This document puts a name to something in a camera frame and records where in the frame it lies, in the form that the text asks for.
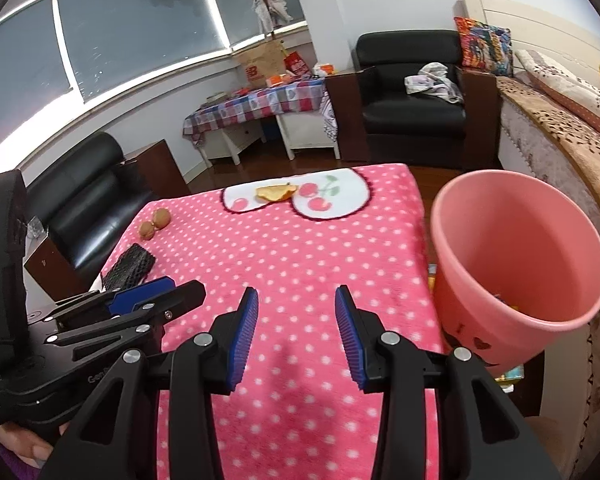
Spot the brown wooden side cabinet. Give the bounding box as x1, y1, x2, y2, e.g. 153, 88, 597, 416
122, 139, 191, 200

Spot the white desk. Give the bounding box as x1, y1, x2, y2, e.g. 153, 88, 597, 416
200, 110, 341, 166

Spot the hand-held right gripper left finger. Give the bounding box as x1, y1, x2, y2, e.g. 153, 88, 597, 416
40, 286, 260, 480

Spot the black foam net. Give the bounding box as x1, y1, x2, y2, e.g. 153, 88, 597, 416
101, 242, 156, 292

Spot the white bed headboard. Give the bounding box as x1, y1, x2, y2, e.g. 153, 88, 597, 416
461, 0, 600, 68

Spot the grey quilted bed cover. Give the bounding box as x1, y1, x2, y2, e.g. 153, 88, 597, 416
497, 97, 600, 241

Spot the white floral quilt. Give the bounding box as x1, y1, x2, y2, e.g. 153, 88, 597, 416
515, 49, 600, 133

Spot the checkered tablecloth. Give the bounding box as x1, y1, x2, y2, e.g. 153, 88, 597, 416
182, 77, 331, 148

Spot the yellow orange peel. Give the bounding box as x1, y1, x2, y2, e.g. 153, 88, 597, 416
255, 182, 299, 204

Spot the pink polka dot blanket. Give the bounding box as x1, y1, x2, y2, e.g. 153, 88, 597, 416
100, 162, 448, 480

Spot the person's left hand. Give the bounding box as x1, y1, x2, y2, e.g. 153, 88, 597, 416
0, 421, 73, 469

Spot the brown patterned bed blanket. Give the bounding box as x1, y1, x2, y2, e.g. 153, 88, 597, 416
495, 76, 600, 221

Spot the red shopping bag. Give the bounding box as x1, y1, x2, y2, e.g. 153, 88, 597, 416
283, 51, 309, 79

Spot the coat rack with clothes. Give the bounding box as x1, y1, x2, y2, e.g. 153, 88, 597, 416
247, 0, 294, 41

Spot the crumpled patterned cloth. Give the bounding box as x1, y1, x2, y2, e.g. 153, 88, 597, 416
404, 61, 465, 106

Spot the colourful printed pillow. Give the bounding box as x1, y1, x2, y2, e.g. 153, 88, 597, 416
454, 16, 514, 70

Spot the brown paper bag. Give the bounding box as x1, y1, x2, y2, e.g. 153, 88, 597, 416
239, 40, 288, 86

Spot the large bay window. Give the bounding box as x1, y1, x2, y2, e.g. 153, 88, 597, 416
0, 0, 311, 161

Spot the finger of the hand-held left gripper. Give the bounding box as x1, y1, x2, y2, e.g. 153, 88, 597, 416
54, 275, 177, 322
44, 281, 207, 357

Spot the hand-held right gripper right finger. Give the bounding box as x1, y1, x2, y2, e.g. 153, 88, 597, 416
334, 284, 563, 480

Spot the black leather sofa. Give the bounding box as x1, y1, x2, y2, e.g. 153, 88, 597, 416
24, 132, 153, 303

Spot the pink plastic bucket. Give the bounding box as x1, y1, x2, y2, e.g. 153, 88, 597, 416
429, 170, 600, 369

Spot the black leather armchair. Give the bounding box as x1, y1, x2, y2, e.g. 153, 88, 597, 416
325, 30, 503, 171

